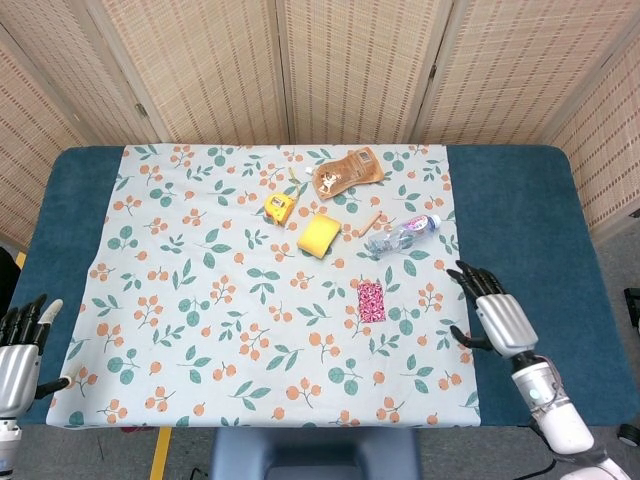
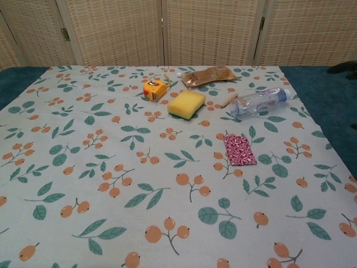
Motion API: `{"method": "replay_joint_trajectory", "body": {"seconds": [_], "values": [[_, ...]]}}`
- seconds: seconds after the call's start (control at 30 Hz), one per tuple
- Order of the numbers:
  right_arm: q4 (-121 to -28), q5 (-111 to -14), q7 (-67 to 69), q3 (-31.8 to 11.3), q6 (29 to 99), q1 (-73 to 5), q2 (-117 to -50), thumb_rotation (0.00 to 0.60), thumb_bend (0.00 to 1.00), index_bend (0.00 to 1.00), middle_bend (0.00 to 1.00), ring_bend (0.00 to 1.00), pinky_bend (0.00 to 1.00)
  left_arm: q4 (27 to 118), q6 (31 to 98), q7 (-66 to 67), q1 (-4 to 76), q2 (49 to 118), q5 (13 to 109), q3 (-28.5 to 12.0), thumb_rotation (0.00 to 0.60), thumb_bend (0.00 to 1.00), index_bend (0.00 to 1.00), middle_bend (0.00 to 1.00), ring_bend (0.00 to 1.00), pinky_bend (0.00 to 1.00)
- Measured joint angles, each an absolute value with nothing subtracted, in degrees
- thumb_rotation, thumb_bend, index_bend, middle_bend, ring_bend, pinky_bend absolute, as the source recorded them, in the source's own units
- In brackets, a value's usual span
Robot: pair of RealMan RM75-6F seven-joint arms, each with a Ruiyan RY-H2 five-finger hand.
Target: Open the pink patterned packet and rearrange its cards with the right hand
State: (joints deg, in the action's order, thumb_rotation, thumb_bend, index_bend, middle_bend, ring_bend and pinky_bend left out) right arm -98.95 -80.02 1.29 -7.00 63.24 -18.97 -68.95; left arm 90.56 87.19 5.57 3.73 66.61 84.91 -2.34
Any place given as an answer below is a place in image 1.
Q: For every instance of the black caster wheel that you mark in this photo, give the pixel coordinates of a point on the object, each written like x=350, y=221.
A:
x=629, y=433

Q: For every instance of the yellow tape measure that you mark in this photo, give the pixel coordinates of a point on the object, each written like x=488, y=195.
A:
x=277, y=206

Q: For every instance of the clear plastic water bottle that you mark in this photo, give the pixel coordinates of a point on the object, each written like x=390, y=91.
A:
x=400, y=235

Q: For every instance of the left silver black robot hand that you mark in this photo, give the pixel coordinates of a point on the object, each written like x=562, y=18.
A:
x=17, y=365

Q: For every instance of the brown spout pouch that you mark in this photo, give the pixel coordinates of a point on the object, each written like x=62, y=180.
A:
x=345, y=172

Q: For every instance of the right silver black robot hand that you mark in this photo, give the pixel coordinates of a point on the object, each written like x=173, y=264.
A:
x=505, y=320

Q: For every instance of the blue felt table cover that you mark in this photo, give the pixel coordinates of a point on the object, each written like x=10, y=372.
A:
x=525, y=225

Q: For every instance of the pink patterned card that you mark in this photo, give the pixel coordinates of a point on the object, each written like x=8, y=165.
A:
x=371, y=302

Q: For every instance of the blue-grey robot torso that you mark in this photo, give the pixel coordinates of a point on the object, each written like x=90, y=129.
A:
x=315, y=450

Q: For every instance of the floral printed tablecloth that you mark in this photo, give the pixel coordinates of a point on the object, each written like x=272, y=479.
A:
x=225, y=260

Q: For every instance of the black equipment beside table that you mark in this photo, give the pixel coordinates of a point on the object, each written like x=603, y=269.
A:
x=633, y=305

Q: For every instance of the woven folding screen panel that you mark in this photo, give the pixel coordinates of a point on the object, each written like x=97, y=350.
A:
x=525, y=65
x=75, y=60
x=360, y=65
x=200, y=65
x=610, y=150
x=25, y=150

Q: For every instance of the brass screen hinge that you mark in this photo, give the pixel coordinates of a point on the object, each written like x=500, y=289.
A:
x=432, y=70
x=143, y=109

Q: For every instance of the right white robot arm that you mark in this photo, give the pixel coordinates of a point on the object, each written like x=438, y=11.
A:
x=537, y=382

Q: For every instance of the small wooden stick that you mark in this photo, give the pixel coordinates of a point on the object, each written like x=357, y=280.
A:
x=371, y=223

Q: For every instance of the yellow sponge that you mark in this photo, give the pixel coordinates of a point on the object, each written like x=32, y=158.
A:
x=316, y=234

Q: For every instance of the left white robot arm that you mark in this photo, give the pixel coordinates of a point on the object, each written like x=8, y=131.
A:
x=7, y=442

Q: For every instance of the dark object beside table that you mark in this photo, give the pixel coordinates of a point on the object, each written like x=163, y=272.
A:
x=6, y=280

